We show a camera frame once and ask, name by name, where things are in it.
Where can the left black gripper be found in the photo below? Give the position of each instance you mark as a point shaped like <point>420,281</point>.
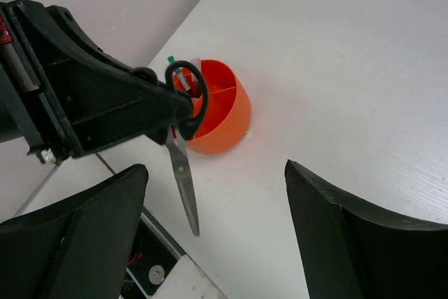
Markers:
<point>97,105</point>

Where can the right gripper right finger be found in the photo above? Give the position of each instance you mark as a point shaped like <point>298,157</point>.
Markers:
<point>352,248</point>

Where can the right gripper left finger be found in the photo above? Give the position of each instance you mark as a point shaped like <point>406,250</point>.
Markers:
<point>78,247</point>

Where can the green pen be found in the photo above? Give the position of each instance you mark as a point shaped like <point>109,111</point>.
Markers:
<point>180,75</point>

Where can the black handled scissors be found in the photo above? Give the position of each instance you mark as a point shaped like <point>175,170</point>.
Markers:
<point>177,135</point>

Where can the orange round pen holder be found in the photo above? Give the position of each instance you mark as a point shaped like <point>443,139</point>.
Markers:
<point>228,116</point>

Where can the aluminium rail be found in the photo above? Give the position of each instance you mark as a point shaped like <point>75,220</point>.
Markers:
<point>36,191</point>

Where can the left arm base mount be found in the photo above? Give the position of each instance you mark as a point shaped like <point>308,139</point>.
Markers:
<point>153,256</point>

